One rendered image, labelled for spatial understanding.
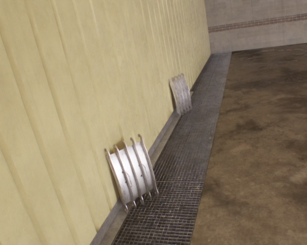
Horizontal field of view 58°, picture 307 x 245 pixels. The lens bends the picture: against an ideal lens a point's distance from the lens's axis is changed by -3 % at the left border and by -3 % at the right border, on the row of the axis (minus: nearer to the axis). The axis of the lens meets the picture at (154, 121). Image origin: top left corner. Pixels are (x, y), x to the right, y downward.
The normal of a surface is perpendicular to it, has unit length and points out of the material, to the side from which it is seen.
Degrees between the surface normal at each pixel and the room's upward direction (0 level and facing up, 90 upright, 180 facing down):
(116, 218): 0
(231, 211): 0
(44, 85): 90
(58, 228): 89
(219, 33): 90
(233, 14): 90
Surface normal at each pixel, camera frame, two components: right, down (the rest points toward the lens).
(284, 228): -0.18, -0.92
